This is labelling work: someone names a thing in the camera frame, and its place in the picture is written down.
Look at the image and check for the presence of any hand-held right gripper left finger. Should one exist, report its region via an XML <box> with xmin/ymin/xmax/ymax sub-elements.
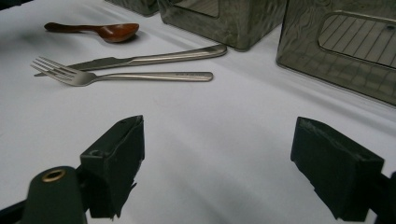
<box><xmin>79</xmin><ymin>115</ymin><xmax>146</xmax><ymax>219</ymax></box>

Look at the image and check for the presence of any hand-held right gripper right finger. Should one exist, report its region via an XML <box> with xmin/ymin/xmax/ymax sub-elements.
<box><xmin>290</xmin><ymin>116</ymin><xmax>386</xmax><ymax>223</ymax></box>

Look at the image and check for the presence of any steel fork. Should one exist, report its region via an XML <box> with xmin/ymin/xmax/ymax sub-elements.
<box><xmin>30</xmin><ymin>55</ymin><xmax>215</xmax><ymax>88</ymax></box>

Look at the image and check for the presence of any steel table knife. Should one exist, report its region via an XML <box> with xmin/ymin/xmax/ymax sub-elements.
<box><xmin>34</xmin><ymin>44</ymin><xmax>229</xmax><ymax>77</ymax></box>

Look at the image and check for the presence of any smoky clear plastic bin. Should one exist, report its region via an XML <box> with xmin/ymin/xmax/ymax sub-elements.
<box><xmin>157</xmin><ymin>0</ymin><xmax>288</xmax><ymax>52</ymax></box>
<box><xmin>276</xmin><ymin>0</ymin><xmax>396</xmax><ymax>107</ymax></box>
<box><xmin>104</xmin><ymin>0</ymin><xmax>161</xmax><ymax>18</ymax></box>

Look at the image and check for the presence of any brown wooden spoon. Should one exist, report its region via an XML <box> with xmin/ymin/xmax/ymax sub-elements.
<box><xmin>43</xmin><ymin>21</ymin><xmax>140</xmax><ymax>44</ymax></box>

